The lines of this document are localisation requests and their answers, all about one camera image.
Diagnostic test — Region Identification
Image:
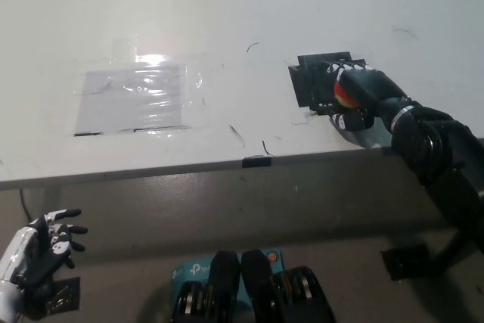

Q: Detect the black floor tape square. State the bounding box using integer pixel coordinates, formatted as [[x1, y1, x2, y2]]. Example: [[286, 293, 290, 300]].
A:
[[380, 244, 432, 282], [44, 276, 81, 315]]

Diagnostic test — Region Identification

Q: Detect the teal router box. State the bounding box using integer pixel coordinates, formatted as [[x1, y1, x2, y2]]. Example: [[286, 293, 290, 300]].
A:
[[172, 249, 283, 303]]

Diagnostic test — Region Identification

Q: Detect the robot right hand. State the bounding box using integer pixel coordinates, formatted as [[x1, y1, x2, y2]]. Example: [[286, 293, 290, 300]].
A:
[[324, 59, 411, 133]]

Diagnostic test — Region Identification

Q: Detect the orange and yellow tennis ball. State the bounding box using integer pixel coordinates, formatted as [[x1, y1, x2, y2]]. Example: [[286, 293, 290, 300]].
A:
[[332, 79, 365, 110]]

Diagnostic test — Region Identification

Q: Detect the thin black cable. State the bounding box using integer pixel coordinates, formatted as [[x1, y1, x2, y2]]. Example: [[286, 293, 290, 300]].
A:
[[19, 188, 34, 222]]

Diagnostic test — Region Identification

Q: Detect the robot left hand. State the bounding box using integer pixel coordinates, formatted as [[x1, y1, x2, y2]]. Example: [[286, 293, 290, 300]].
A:
[[0, 208, 89, 294]]

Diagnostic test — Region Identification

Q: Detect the black metal table leg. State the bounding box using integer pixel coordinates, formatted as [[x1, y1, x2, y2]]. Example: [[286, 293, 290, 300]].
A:
[[430, 224, 478, 277]]

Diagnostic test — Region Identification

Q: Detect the black tape patch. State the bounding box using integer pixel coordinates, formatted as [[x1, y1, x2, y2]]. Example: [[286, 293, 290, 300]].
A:
[[287, 50, 368, 116]]

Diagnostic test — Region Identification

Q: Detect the clear plastic film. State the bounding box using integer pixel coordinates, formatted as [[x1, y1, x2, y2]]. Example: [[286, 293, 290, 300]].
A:
[[70, 37, 211, 138]]

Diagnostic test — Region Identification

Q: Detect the short black tape strip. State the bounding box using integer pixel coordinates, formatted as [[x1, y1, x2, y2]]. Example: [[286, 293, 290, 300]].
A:
[[241, 155, 272, 169]]

